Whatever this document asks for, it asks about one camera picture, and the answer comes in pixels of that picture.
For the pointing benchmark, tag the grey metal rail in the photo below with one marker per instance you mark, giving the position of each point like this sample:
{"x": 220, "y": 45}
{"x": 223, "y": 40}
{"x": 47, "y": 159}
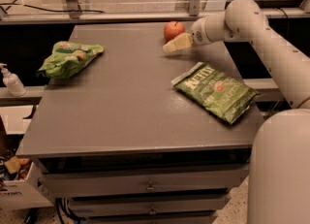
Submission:
{"x": 100, "y": 18}

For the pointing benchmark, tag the green Kettle chips bag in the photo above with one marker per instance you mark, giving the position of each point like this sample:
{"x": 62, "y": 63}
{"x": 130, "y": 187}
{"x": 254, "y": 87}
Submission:
{"x": 214, "y": 90}

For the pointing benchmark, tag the middle drawer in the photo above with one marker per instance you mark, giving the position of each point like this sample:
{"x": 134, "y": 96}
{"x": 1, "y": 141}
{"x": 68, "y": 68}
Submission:
{"x": 149, "y": 205}

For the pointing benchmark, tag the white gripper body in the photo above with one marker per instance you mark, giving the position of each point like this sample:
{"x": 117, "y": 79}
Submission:
{"x": 198, "y": 32}

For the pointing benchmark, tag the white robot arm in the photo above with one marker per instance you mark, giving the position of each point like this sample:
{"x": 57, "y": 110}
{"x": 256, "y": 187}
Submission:
{"x": 279, "y": 170}

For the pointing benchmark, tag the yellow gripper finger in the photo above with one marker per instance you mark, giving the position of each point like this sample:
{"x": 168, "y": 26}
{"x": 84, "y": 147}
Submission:
{"x": 182, "y": 41}

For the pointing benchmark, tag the drawer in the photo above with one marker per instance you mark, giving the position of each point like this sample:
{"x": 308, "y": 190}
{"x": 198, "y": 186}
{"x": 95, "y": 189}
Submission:
{"x": 115, "y": 183}
{"x": 149, "y": 205}

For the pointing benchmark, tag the white pump bottle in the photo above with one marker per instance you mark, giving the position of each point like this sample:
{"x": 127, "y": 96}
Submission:
{"x": 12, "y": 82}

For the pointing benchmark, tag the green rice chip bag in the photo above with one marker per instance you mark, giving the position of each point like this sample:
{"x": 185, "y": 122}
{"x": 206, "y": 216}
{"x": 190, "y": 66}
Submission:
{"x": 68, "y": 59}

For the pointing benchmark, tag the red apple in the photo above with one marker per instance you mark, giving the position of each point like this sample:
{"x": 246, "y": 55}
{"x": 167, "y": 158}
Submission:
{"x": 173, "y": 29}

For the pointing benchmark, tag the grey drawer cabinet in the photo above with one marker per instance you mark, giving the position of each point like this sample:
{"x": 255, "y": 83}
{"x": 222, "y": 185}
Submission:
{"x": 116, "y": 144}

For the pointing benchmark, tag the top drawer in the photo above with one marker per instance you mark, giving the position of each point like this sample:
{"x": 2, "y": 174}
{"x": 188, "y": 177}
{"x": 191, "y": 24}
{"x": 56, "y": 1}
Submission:
{"x": 115, "y": 183}

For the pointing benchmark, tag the white cardboard box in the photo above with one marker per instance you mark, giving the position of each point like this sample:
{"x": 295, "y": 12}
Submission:
{"x": 20, "y": 179}

